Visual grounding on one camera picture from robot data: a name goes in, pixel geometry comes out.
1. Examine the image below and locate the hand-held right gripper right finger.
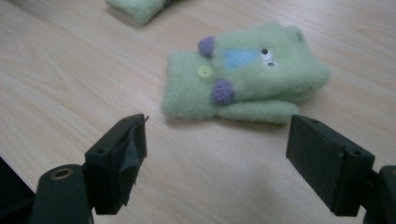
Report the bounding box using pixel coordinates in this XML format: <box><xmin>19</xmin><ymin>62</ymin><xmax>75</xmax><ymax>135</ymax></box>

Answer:
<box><xmin>285</xmin><ymin>114</ymin><xmax>376</xmax><ymax>217</ymax></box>

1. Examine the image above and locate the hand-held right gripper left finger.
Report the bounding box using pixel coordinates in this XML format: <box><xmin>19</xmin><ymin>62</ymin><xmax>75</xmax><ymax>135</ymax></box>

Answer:
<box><xmin>84</xmin><ymin>113</ymin><xmax>149</xmax><ymax>216</ymax></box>

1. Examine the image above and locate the green fuzzy mitten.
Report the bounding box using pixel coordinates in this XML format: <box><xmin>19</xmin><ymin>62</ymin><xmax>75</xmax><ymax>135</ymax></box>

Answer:
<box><xmin>105</xmin><ymin>0</ymin><xmax>176</xmax><ymax>26</ymax></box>

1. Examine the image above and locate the green plush toy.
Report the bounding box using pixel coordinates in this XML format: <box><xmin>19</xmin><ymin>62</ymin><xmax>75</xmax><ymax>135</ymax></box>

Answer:
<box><xmin>161</xmin><ymin>21</ymin><xmax>332</xmax><ymax>125</ymax></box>

